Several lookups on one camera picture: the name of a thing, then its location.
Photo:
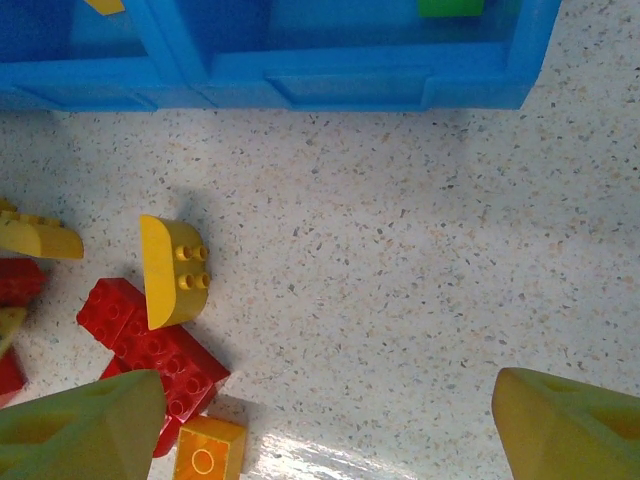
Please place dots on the yellow-green right gripper right finger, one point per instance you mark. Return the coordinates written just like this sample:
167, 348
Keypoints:
565, 435

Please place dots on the yellow-green right gripper left finger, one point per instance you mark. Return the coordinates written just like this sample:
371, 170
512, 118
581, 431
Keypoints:
75, 430

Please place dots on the green tall lego brick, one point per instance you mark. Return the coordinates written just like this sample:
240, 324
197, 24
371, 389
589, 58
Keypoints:
450, 7

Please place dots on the long red lego brick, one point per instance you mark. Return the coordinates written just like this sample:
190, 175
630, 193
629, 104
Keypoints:
165, 360

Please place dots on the yellow printed lego brick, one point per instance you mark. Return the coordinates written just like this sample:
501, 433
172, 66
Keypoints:
207, 450

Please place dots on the yellow rounded lego brick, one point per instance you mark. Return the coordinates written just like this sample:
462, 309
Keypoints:
162, 270

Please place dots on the yellow curved lego brick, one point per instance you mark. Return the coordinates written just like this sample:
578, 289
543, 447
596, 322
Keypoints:
40, 242

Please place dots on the blue plastic bin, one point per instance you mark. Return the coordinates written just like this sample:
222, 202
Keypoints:
350, 65
100, 82

